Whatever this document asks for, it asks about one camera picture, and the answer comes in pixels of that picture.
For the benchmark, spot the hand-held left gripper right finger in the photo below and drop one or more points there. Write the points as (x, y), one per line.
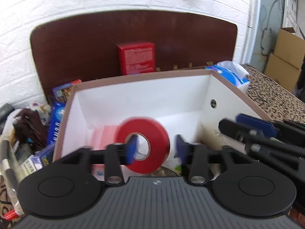
(181, 149)

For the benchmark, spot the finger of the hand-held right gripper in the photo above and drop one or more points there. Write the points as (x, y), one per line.
(274, 152)
(257, 124)

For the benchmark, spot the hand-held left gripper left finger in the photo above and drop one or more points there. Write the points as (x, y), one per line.
(130, 149)

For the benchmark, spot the red tape roll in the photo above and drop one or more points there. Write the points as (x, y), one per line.
(157, 133)

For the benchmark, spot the white cardboard box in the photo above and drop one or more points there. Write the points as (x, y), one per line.
(166, 95)

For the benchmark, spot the blue tissue pack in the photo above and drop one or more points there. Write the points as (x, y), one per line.
(232, 75)

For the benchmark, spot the large cardboard box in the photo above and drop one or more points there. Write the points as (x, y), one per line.
(282, 72)

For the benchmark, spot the blue game boxes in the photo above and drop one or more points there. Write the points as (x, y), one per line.
(56, 121)

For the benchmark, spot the blue card box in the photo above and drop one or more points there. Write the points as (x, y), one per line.
(44, 156)

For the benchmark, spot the colourful printed box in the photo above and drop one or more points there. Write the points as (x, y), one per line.
(63, 90)

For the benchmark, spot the red box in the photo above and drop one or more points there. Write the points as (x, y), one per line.
(137, 58)

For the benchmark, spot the printed white plastic bag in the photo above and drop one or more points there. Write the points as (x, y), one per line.
(39, 111)

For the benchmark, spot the dark brown bag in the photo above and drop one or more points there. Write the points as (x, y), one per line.
(31, 126)

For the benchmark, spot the brown wooden headboard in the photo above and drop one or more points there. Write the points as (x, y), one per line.
(95, 43)

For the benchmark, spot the black marker pen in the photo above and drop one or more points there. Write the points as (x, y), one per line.
(8, 167)

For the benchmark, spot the black pouch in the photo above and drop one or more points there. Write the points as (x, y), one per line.
(5, 112)

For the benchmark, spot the wall poster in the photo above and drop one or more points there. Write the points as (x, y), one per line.
(292, 2)

